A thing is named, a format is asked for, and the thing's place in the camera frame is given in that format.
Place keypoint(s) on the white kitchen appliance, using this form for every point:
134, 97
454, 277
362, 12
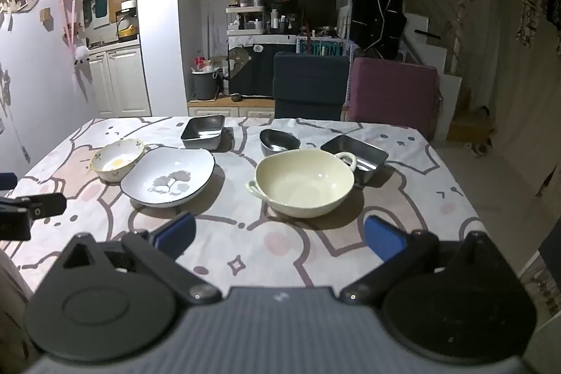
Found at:
127, 8

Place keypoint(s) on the pink ribbon with white plush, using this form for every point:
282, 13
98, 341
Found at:
81, 52

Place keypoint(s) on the cartoon bear tablecloth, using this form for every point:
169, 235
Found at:
263, 242

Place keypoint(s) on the white kitchen base cabinet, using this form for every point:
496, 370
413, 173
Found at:
122, 80

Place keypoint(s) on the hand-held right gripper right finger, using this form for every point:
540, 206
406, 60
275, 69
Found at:
383, 240

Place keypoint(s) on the yellow pot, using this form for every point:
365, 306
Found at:
127, 33

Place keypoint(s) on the small black bowl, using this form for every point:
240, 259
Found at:
280, 141

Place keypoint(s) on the floral bowl with yellow rim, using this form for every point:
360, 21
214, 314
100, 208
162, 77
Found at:
116, 163

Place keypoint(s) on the teal hanging board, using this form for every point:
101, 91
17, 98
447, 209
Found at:
101, 5

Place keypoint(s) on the black printed cabinet cover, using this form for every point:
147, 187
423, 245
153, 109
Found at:
258, 76

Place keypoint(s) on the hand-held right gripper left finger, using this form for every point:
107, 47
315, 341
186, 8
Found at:
175, 236

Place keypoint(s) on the black jacket with white trim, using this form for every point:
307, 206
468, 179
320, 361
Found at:
377, 19

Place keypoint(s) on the cardboard box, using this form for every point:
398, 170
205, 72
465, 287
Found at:
466, 126

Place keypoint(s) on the grey trash bin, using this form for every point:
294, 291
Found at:
204, 87

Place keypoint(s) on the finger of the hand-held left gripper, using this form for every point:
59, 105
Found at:
46, 205
6, 182

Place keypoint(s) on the small black oval object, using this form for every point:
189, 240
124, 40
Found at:
237, 97

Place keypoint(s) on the navy blue chair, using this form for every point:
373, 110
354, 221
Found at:
551, 244
307, 89

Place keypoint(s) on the wooden low cabinet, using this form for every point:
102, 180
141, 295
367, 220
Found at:
219, 111

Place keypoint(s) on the white storage rack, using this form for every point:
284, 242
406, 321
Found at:
245, 10

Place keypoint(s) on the maroon chair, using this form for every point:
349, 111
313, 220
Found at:
394, 93

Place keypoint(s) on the rectangular steel container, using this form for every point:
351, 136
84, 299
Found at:
363, 157
201, 128

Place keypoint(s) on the teal sign board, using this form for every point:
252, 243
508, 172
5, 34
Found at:
320, 49

